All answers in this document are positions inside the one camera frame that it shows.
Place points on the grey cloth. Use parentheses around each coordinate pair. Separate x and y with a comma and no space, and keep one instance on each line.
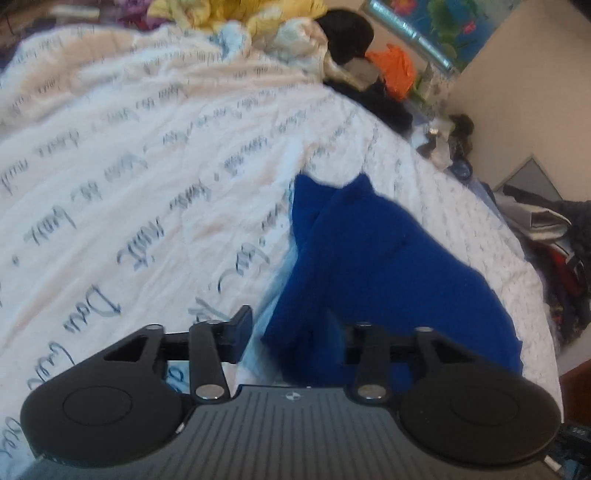
(362,71)

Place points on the yellow patterned quilt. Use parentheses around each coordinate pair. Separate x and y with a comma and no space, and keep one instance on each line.
(240,9)

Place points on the dark navy clothing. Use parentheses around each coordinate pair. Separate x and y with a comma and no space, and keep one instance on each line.
(383,106)

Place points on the lotus wall poster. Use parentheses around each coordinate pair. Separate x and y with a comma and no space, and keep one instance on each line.
(434,18)

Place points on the white script-printed blanket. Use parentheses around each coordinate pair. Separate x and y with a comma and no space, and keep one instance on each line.
(138,184)

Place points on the red cloth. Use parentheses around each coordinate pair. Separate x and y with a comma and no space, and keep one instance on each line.
(568,272)

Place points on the purple cloth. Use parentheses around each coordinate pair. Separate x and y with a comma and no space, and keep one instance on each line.
(69,11)

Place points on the crumpled clear plastic bags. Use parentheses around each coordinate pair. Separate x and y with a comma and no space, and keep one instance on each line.
(436,138)

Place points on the grey framed panel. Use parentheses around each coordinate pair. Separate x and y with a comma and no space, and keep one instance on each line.
(531,177)

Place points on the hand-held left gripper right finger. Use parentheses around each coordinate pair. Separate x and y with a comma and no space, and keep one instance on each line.
(369,353)

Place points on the brown plush toy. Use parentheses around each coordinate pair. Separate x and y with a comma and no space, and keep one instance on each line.
(463,131)

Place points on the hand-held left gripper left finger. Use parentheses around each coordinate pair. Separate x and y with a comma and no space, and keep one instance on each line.
(242,325)

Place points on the orange plastic bag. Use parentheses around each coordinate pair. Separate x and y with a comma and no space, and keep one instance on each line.
(392,69)

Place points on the blue knit sweater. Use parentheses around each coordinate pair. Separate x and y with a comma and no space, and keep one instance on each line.
(369,258)

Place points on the grey and white garment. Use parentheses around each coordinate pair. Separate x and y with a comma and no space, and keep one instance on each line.
(535,214)

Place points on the cream white crumpled cloth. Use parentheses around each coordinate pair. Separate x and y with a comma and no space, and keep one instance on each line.
(295,39)

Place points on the black cap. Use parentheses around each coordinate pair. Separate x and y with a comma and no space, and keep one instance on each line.
(346,34)

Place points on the window frame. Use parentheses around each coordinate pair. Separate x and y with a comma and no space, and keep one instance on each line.
(429,48)

